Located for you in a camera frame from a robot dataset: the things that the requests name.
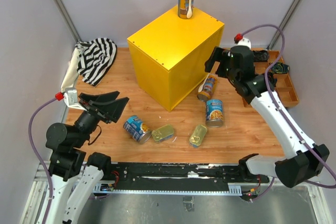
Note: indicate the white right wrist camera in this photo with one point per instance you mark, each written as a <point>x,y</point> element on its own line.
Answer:
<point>240,40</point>

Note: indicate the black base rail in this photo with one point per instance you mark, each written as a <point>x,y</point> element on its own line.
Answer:
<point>179,179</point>

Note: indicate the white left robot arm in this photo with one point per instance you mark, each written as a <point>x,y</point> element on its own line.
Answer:
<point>69,184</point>

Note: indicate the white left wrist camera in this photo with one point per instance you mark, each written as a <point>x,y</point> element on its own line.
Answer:
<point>70,98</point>

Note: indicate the yellow cabinet box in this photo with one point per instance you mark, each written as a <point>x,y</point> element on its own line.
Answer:
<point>169,54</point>

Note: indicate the wooden compartment tray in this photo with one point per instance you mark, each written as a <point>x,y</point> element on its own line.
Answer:
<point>284,86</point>

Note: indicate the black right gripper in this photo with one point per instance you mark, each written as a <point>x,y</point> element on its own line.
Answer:
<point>218,54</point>

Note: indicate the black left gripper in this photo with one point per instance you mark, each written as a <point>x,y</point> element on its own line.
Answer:
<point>108,111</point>

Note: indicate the dark green patterned cloth roll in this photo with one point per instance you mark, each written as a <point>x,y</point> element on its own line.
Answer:
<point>280,68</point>

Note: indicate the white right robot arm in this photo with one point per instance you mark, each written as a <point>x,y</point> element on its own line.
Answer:
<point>303,158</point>

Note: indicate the yellow tall congee can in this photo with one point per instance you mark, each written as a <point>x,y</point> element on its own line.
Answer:
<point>206,90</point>

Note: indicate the gold flat tin left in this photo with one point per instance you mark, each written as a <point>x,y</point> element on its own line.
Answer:
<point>163,133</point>

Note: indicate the black cloth roll back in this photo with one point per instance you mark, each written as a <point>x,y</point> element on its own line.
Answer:
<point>261,55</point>

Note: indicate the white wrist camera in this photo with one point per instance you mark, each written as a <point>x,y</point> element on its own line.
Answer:
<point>240,40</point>
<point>70,98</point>

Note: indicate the gold flat tin right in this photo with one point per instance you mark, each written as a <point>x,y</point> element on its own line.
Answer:
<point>197,136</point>

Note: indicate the black white striped cloth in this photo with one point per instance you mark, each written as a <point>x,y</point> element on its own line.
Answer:
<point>92,60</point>

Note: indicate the blue Progresso soup can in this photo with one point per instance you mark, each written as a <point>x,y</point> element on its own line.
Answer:
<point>214,113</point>

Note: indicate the gold flat tin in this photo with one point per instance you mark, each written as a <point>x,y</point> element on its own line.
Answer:
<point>197,136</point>
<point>163,133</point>

